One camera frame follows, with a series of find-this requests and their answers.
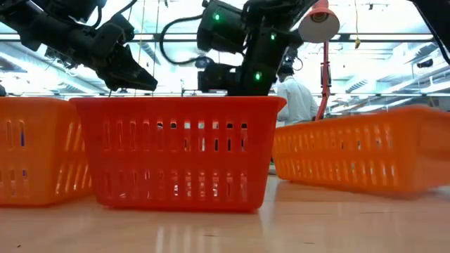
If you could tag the red plastic basket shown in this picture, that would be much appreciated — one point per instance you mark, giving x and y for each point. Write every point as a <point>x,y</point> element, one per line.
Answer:
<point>175,161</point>

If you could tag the orange plastic basket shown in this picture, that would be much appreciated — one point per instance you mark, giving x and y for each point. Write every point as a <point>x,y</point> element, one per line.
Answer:
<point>369,161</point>
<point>42,158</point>

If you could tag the red desk lamp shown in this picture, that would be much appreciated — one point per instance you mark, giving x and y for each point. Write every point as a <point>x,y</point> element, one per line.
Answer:
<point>318,30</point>

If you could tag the black ceiling camera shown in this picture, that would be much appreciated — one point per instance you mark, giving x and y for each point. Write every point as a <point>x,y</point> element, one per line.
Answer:
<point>424,63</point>
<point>203,62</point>

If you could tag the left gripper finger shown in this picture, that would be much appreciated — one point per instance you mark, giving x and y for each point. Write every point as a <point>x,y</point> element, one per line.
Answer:
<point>126,79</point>
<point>123,56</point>

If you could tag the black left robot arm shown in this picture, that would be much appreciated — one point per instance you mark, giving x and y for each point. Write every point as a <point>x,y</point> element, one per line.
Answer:
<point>42,28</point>

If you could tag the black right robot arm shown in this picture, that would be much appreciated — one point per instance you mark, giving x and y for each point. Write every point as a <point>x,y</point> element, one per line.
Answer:
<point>225,28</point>

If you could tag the person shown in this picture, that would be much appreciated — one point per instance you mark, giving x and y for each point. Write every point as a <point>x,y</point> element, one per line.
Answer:
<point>297,102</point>

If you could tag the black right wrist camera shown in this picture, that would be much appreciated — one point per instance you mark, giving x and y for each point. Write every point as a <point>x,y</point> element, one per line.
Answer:
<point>216,79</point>

